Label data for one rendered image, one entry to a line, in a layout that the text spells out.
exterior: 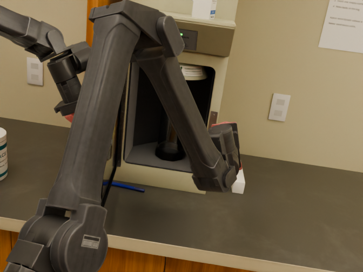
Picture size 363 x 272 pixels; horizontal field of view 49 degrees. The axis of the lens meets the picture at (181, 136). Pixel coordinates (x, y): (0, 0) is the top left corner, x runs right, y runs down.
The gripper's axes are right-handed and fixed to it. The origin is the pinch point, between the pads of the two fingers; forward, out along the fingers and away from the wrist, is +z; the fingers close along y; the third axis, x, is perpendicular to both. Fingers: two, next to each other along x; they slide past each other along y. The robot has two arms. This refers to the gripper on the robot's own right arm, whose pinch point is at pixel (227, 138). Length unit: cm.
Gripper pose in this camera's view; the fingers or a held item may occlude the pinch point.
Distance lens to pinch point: 114.1
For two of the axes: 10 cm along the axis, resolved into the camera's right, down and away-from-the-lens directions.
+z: 1.0, -3.6, 9.3
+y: -1.6, -9.3, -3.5
